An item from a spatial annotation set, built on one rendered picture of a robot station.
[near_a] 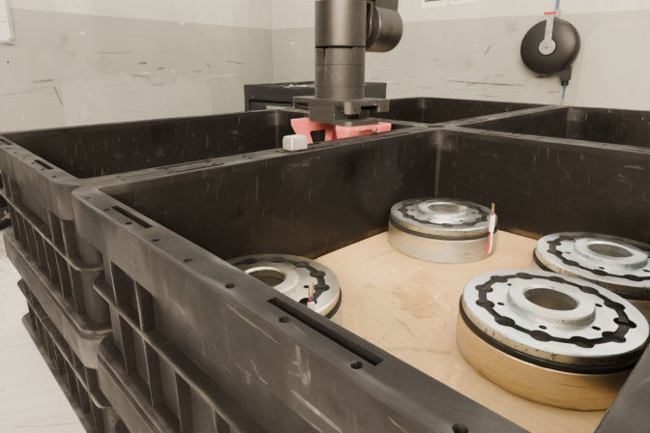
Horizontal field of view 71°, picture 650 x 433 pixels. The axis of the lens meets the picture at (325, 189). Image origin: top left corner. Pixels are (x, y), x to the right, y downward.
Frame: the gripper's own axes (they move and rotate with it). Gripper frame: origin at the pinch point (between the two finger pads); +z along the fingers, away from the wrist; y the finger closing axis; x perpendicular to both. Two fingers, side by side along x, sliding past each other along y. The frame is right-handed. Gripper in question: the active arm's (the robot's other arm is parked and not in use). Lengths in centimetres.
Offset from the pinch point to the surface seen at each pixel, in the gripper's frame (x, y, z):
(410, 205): -0.5, -11.0, 1.3
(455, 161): -8.1, -10.6, -2.3
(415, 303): 10.5, -21.3, 4.4
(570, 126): -47.8, -5.3, -2.9
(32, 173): 31.3, -2.7, -5.1
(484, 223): -0.9, -19.3, 1.1
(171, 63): -110, 343, -15
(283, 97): -82, 135, 1
